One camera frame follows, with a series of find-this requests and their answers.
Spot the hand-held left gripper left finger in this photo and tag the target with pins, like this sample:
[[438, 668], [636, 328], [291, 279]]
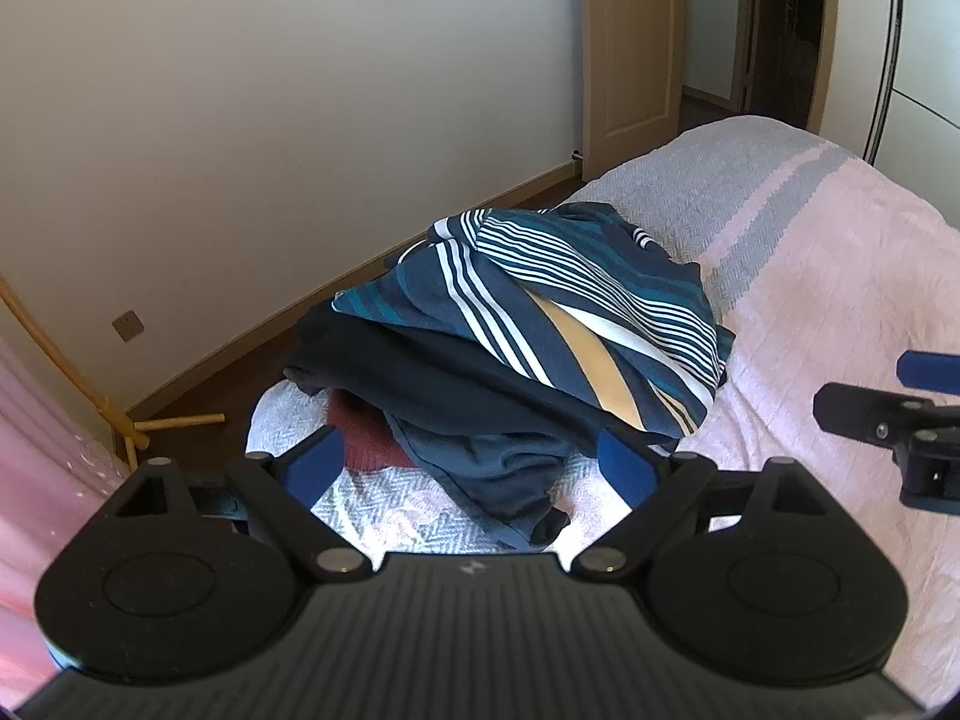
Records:
[[315, 465]]

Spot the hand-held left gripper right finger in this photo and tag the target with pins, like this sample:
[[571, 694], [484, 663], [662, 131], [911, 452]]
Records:
[[626, 465]]

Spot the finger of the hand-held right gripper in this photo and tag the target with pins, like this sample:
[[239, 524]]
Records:
[[930, 371], [862, 409]]

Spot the striped long-sleeve shirt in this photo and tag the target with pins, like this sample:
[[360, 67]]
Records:
[[600, 292]]

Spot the red cloth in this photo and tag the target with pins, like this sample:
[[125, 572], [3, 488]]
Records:
[[360, 435]]

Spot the navy blue garment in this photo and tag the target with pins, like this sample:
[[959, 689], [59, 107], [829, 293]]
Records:
[[487, 480]]

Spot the black garment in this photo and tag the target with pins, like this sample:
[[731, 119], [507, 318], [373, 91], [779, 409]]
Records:
[[420, 367]]

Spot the wooden rack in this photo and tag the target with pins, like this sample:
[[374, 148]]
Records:
[[97, 401]]

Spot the pink curtain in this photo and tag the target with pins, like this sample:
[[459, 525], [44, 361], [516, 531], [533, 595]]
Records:
[[37, 502]]

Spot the white wardrobe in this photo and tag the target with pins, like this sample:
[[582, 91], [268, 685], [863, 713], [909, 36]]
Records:
[[930, 52]]

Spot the wooden door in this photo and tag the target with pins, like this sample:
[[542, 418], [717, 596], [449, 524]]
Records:
[[630, 52]]

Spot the low beige wall socket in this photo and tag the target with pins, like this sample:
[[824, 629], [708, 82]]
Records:
[[128, 325]]

